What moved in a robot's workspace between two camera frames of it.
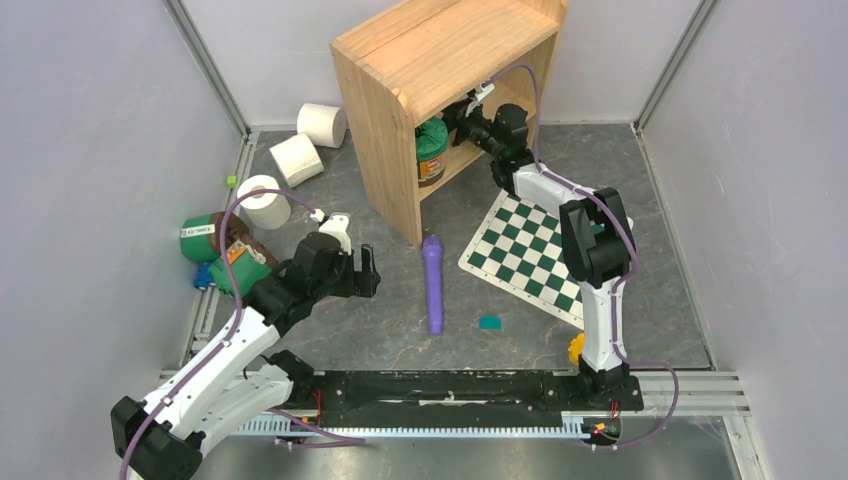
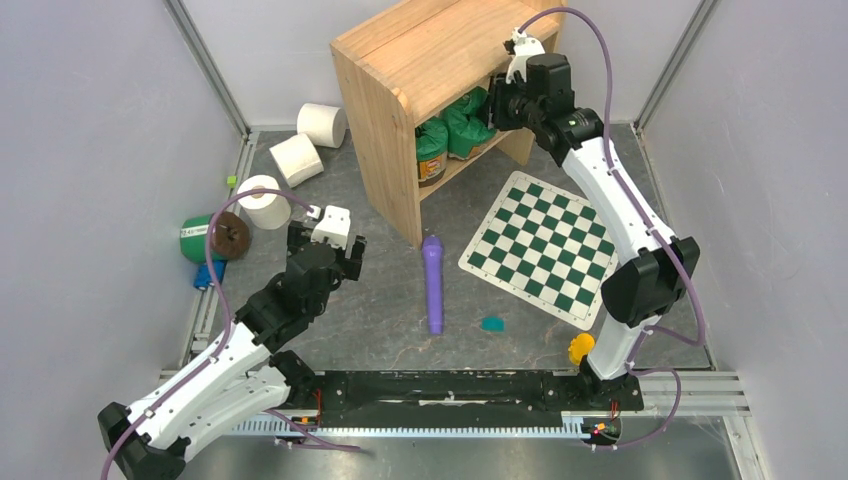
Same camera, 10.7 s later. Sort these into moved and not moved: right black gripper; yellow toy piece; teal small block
Moved: right black gripper
Not moved: teal small block; yellow toy piece
